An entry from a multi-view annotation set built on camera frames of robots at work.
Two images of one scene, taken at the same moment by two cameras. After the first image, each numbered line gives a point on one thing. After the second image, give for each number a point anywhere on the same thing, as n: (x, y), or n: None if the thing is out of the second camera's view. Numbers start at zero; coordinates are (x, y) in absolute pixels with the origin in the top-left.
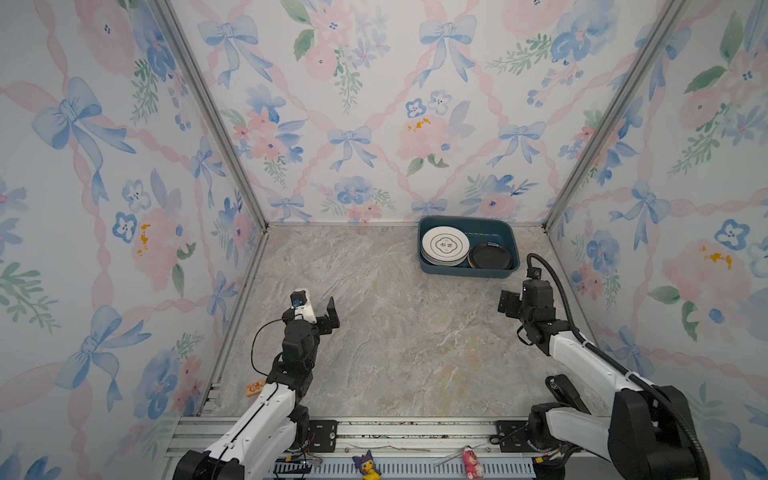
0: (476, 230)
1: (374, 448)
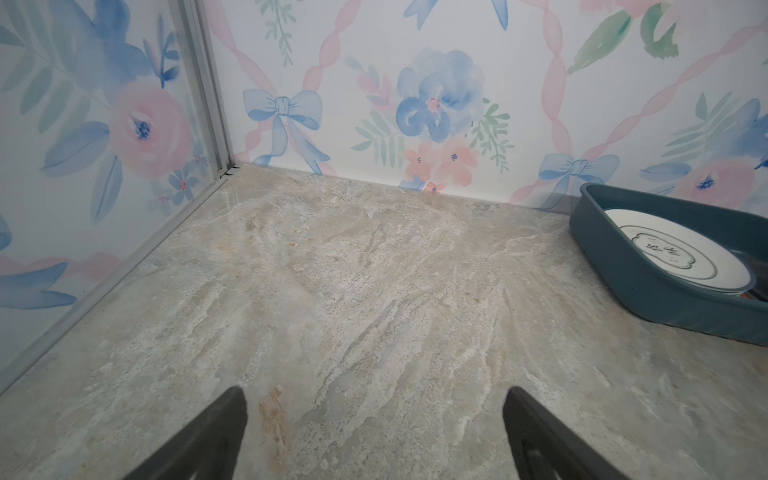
0: (660, 298)
1: None
